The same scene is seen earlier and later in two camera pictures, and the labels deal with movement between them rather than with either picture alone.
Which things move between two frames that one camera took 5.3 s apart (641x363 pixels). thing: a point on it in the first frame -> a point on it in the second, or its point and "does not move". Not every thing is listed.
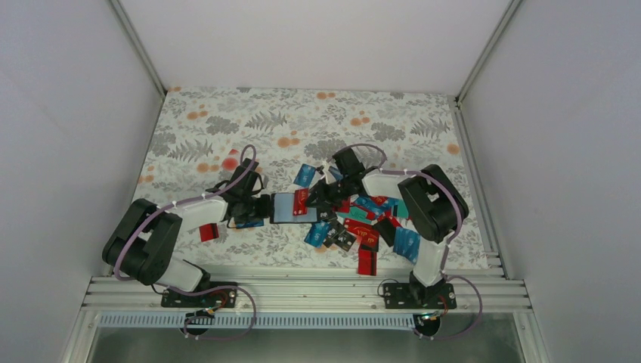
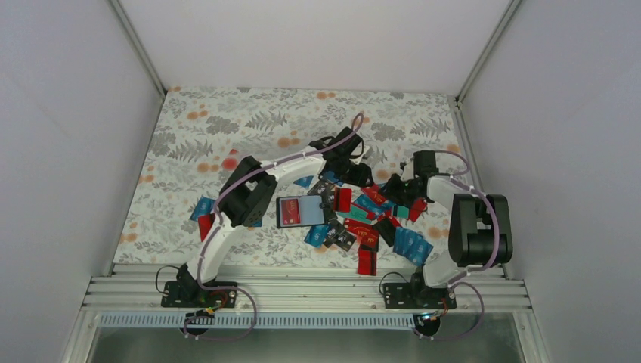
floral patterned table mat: x=306 y=178 does not move
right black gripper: x=321 y=194 -> x=391 y=194
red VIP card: x=367 y=234 does not move
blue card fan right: x=407 y=243 does not move
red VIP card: x=300 y=204 -> x=290 y=211
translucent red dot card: x=230 y=162 does not move
